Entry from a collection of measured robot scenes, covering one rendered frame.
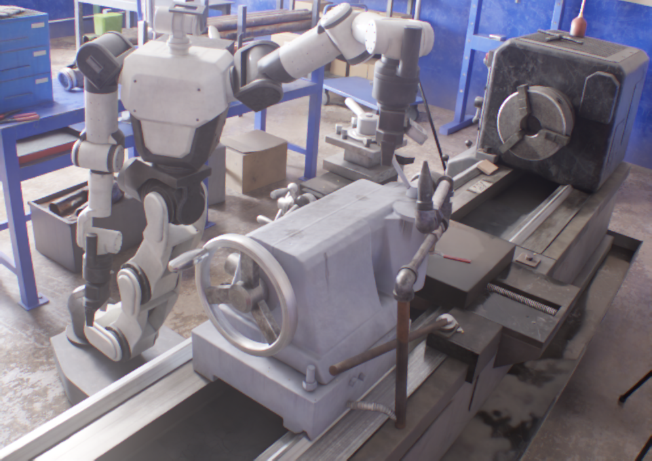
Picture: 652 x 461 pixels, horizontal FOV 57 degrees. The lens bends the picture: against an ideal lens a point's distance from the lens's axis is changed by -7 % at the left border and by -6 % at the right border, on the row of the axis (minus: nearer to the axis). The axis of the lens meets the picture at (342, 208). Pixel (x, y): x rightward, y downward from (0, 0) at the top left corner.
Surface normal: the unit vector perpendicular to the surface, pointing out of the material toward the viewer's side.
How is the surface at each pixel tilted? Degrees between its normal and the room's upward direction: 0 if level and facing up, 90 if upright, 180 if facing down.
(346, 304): 70
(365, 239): 82
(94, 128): 92
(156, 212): 90
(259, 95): 128
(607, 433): 0
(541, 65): 90
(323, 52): 107
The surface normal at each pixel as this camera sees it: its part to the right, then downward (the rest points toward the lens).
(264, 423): -0.11, -0.72
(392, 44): 0.28, 0.43
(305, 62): -0.22, 0.65
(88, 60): -0.07, 0.46
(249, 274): -0.60, 0.44
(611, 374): 0.09, -0.90
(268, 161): 0.76, 0.34
